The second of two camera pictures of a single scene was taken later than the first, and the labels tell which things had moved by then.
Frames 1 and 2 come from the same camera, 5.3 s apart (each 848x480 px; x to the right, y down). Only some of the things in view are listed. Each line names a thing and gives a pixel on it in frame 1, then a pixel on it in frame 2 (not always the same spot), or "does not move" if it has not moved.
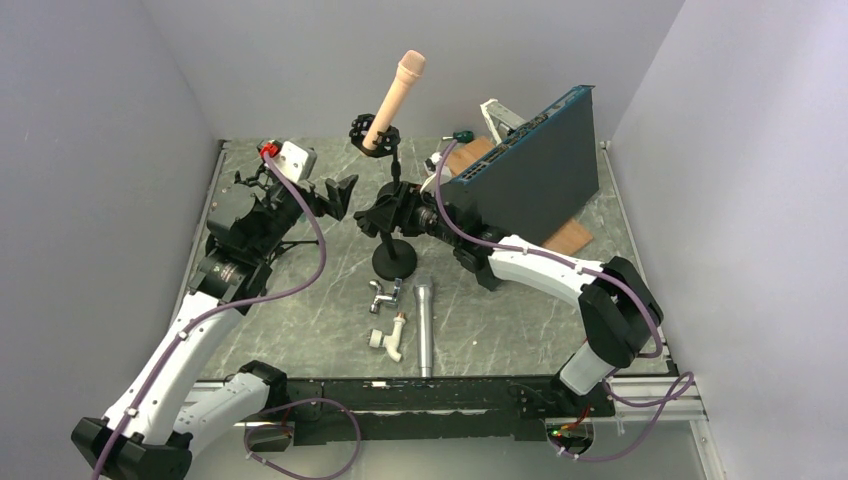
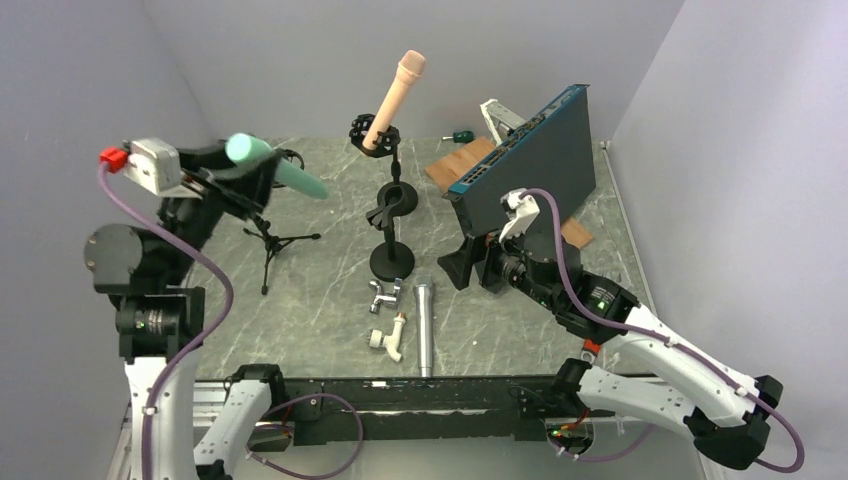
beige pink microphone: [409, 70] does not move
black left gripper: [340, 194] to [251, 184]
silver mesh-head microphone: [423, 289] does not move
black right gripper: [409, 206] to [459, 264]
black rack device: [534, 181] does not move
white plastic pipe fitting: [391, 341] does not move
